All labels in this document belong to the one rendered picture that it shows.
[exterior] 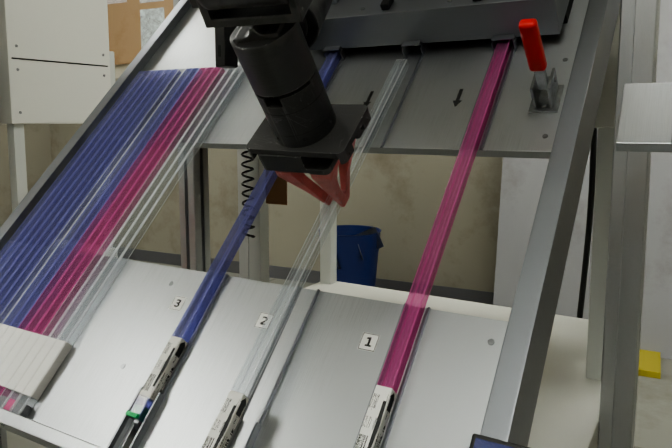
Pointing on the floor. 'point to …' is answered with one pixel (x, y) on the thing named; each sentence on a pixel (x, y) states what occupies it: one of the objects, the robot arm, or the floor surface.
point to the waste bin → (358, 254)
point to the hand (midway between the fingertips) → (336, 196)
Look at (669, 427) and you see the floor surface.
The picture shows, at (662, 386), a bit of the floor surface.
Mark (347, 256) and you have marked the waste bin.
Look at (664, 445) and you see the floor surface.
